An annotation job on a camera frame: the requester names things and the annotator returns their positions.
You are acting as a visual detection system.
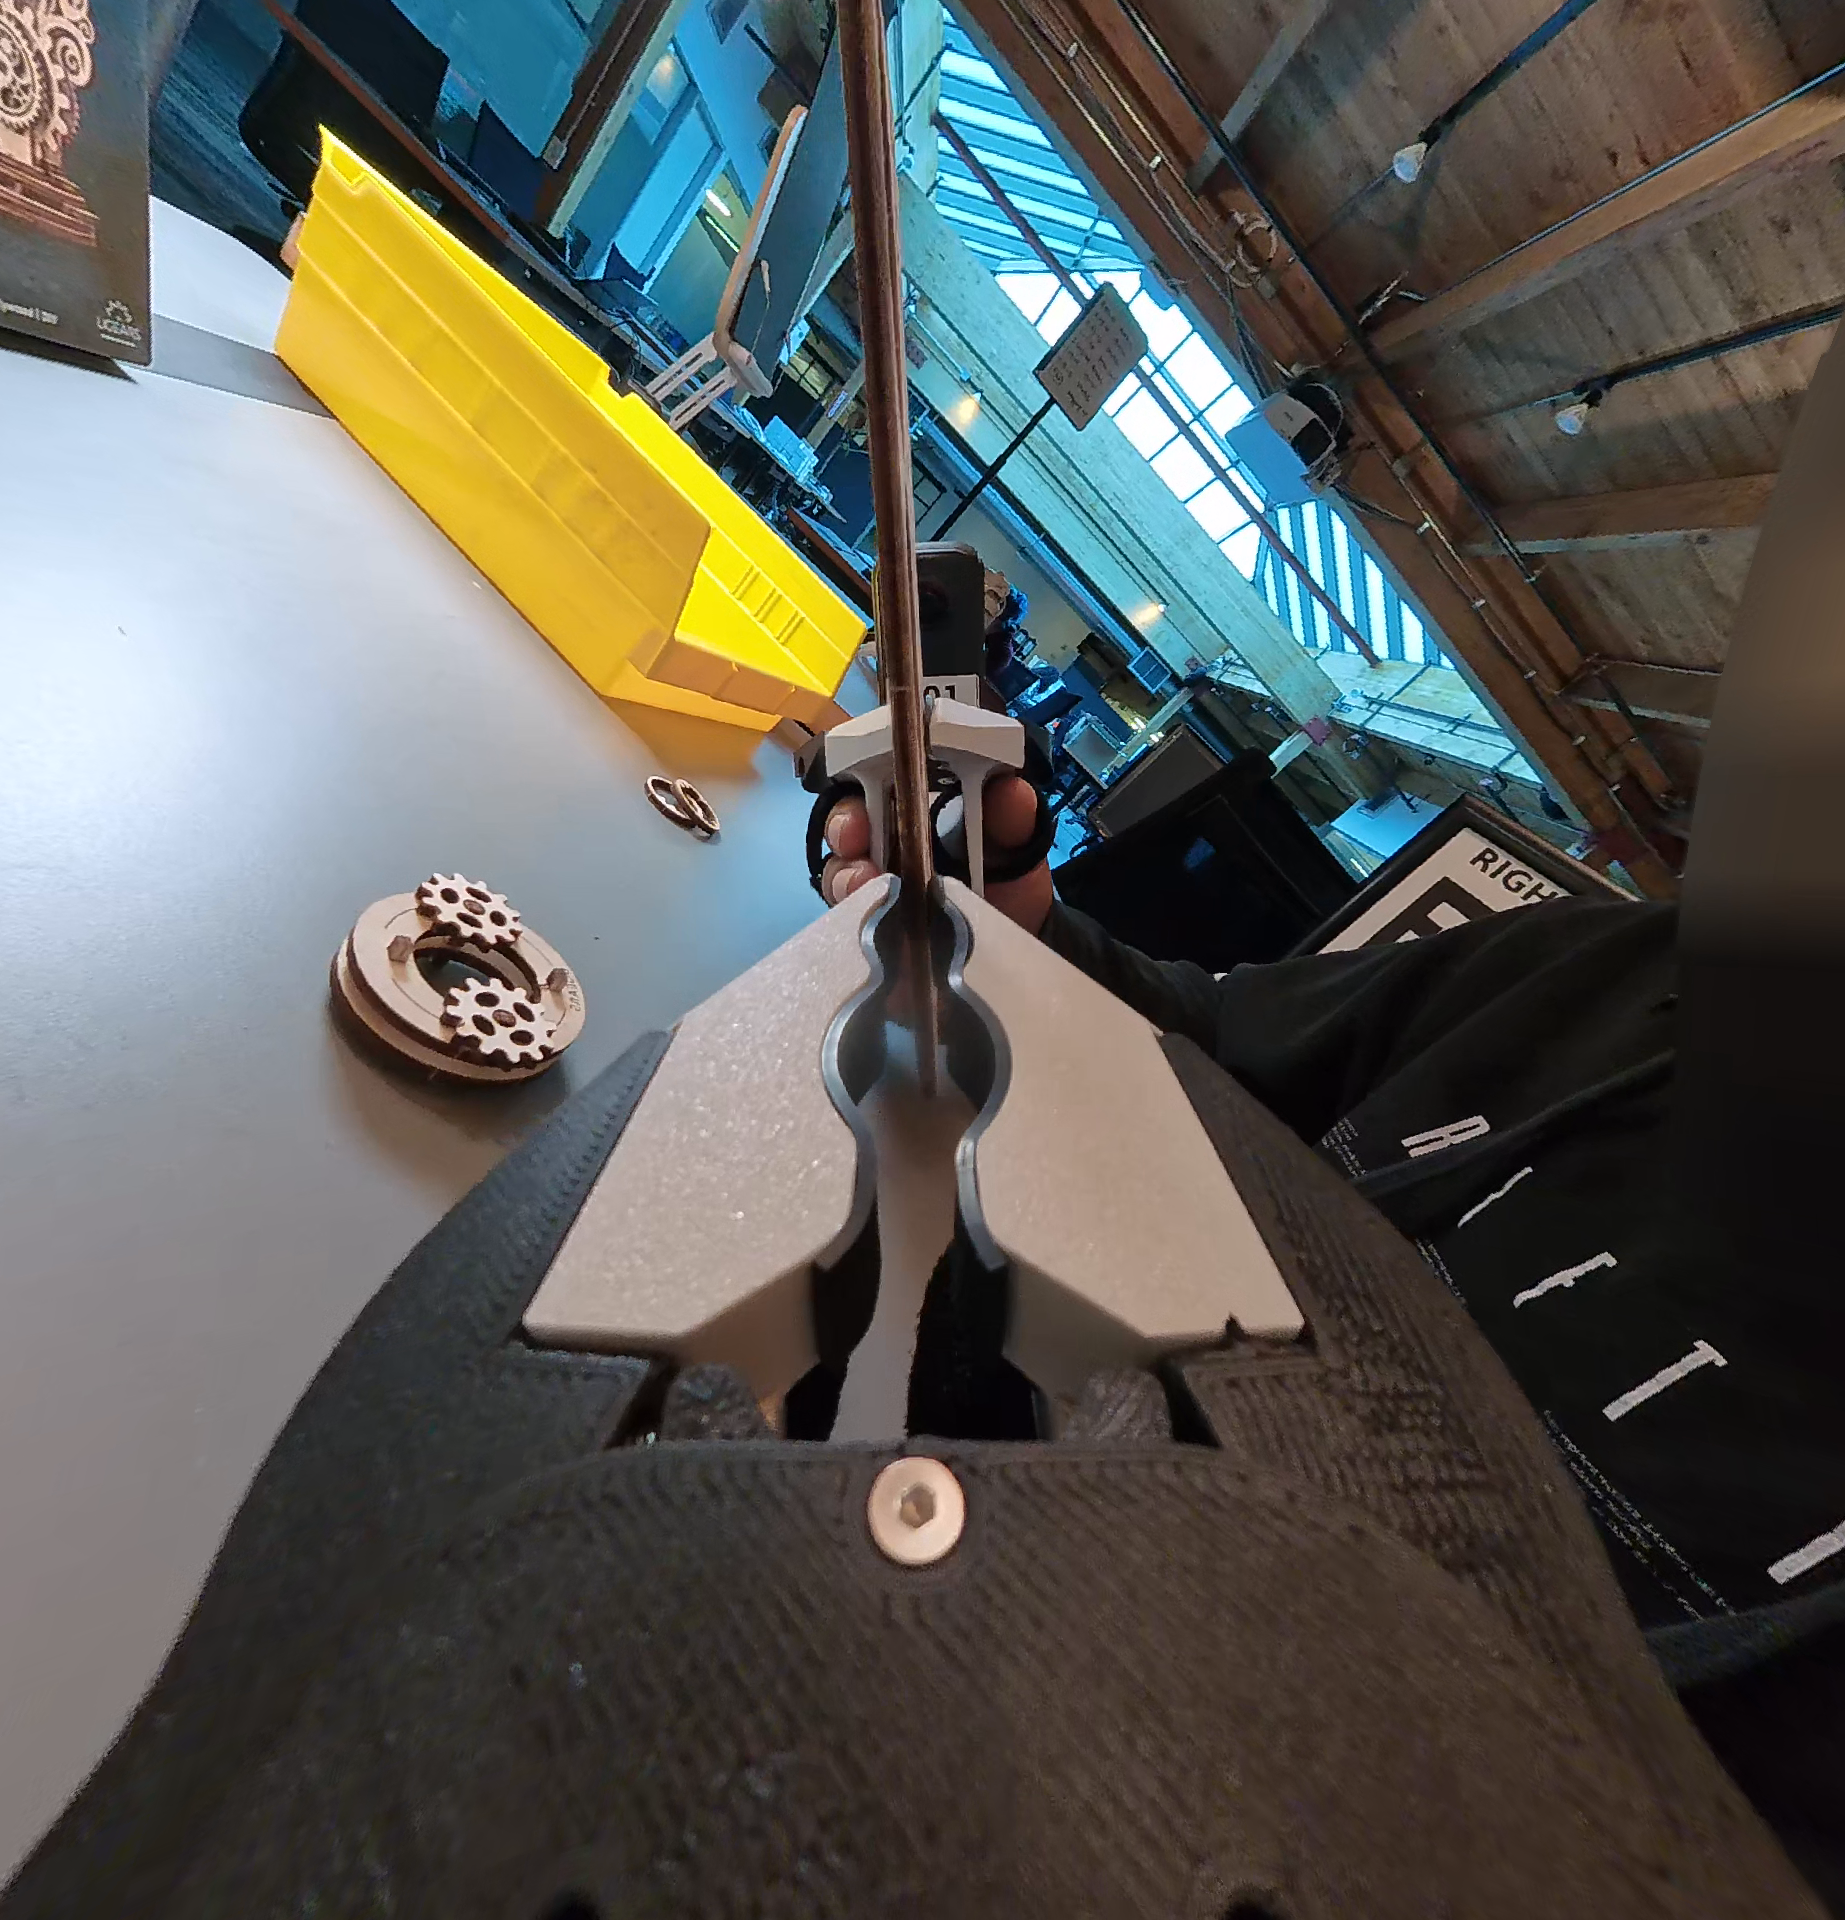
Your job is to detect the black clock kit box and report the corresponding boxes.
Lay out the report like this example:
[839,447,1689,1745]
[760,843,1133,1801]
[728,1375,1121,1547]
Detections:
[0,0,156,369]

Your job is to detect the person's right forearm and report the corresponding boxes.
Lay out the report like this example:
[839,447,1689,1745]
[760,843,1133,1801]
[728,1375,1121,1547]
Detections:
[1034,897,1358,1142]

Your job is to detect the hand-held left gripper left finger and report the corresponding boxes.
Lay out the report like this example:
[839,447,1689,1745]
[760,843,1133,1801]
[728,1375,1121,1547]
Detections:
[519,875,912,1433]

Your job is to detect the hanging white sign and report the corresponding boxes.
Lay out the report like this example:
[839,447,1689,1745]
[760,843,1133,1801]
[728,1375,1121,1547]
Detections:
[1032,282,1152,435]

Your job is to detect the grey ceiling mounted unit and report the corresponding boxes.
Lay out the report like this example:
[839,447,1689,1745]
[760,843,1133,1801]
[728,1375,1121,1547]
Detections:
[1226,378,1363,484]

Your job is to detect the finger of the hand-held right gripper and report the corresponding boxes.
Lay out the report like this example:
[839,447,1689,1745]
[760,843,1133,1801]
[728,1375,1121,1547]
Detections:
[929,712,1028,893]
[825,712,905,890]

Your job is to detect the wooden ring base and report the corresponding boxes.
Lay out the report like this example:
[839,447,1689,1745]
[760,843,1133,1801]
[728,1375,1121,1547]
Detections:
[329,875,575,1084]

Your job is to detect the person's right hand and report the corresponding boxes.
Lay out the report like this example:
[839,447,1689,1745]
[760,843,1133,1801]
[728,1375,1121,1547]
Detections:
[815,787,1070,945]

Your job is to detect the black equipment case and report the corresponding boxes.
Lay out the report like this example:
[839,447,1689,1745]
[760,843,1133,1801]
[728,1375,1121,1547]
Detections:
[1084,723,1365,939]

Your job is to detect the black framed white sign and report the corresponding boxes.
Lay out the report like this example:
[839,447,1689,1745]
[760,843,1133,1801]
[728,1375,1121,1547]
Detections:
[1290,793,1634,963]

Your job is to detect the wooden parts sheet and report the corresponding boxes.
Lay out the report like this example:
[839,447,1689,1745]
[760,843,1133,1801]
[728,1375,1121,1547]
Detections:
[836,0,944,1100]

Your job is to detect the yellow plastic bin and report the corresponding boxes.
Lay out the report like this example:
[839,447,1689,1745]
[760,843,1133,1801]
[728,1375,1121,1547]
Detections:
[274,124,744,708]
[603,516,869,740]

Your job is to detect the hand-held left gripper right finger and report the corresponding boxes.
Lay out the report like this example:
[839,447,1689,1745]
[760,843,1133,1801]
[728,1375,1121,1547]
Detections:
[934,875,1309,1418]

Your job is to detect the grey desk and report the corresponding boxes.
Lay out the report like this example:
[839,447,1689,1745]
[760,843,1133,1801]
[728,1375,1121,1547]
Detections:
[0,196,893,1862]

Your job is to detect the small wooden gear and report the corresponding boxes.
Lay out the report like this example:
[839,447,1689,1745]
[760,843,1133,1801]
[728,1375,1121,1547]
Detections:
[439,967,560,1073]
[411,872,525,950]

